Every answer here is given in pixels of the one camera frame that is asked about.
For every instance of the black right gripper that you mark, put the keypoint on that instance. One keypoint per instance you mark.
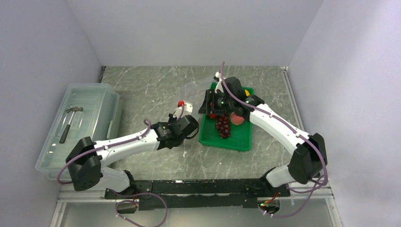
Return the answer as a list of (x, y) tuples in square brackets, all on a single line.
[(205, 108)]

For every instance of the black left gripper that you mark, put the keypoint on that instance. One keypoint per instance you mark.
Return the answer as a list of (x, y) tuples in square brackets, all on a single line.
[(170, 119)]

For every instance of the clear zip top bag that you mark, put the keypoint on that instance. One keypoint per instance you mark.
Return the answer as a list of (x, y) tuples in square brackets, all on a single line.
[(193, 92)]

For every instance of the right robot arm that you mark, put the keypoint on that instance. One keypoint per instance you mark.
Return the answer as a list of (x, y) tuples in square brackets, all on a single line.
[(308, 154)]

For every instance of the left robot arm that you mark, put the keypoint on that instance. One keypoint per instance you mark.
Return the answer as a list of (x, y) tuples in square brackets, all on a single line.
[(88, 162)]

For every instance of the dark red grape bunch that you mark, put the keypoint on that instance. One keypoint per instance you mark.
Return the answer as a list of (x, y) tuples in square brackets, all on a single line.
[(223, 126)]

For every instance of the pink peach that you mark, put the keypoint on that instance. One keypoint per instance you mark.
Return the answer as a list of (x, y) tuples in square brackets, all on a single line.
[(235, 119)]

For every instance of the green plastic tray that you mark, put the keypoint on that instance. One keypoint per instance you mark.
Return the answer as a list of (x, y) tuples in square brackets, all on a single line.
[(240, 138)]

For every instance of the clear plastic storage box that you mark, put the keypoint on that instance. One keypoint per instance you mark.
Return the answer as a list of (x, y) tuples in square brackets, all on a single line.
[(99, 120)]

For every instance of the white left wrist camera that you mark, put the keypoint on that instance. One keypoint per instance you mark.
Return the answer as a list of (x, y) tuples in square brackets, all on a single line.
[(183, 108)]

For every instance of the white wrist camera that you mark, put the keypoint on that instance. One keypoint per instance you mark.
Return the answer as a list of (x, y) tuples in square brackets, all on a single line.
[(219, 86), (183, 108)]

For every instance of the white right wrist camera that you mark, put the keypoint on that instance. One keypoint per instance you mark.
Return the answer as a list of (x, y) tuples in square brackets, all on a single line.
[(219, 86)]

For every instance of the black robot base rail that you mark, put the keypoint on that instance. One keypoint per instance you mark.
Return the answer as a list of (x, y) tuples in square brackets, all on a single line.
[(157, 194)]

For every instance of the hammer with black handle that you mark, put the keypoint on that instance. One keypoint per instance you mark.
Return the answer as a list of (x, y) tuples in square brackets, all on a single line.
[(71, 110)]

